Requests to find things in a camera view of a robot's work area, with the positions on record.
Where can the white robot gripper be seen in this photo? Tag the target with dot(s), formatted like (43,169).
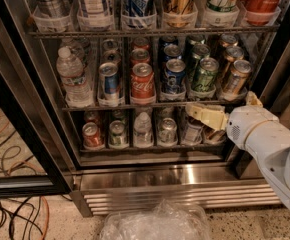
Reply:
(250,123)

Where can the orange soda can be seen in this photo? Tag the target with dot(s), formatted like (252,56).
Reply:
(230,54)
(236,76)
(224,41)

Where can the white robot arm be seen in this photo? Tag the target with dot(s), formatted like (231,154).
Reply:
(256,130)

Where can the tipped bronze can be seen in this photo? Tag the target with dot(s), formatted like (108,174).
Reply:
(214,135)

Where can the front green soda can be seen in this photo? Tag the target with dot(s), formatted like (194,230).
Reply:
(205,75)

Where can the green soda can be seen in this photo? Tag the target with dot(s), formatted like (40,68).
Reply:
(205,75)
(192,40)
(198,52)

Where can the bottom shelf juice bottle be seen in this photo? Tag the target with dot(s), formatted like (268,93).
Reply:
(192,133)

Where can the front blue soda can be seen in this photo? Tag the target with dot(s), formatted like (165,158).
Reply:
(173,76)

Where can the blue soda can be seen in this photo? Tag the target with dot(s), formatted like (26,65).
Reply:
(170,52)
(167,40)
(173,76)

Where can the middle green soda can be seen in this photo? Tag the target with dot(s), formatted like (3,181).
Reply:
(198,52)

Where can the bottom shelf silver can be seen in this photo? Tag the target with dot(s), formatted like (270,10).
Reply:
(167,131)

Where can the rear green soda can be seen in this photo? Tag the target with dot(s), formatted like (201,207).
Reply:
(192,40)

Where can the middle blue soda can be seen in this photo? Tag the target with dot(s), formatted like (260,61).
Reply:
(170,52)

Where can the front red cola can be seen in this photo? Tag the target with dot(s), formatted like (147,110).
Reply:
(142,81)

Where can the bottom shelf water bottle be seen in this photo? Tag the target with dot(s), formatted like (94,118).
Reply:
(142,131)

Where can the rear blue soda can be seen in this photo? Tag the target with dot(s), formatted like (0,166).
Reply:
(167,40)

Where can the top shelf gold can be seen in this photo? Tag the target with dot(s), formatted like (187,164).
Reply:
(178,12)

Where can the middle red cola can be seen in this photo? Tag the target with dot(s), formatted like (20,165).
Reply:
(139,55)

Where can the top shelf red cola can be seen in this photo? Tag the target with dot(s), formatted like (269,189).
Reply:
(259,12)

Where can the rear red cola can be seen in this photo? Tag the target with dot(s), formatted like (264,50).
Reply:
(141,43)

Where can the bottom shelf green can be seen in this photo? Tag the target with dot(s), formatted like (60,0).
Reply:
(118,135)

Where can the front blue silver can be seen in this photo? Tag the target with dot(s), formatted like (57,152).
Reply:
(110,80)

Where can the stainless steel fridge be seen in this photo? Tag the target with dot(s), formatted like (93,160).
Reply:
(137,179)

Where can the middle silver can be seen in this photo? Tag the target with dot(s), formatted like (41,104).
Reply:
(112,56)

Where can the rear silver can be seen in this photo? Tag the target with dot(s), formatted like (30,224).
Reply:
(110,45)

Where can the bottom shelf red can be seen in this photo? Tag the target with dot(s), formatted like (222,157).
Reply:
(91,135)

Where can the glass fridge door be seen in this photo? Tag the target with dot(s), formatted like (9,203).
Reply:
(31,109)

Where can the clear plastic bag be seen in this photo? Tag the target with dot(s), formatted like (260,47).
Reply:
(166,221)

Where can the rear clear water bottle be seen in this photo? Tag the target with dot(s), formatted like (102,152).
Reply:
(79,49)

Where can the clear water bottle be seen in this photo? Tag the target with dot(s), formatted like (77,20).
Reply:
(79,49)
(73,78)

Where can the front clear water bottle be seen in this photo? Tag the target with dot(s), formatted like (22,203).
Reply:
(73,78)

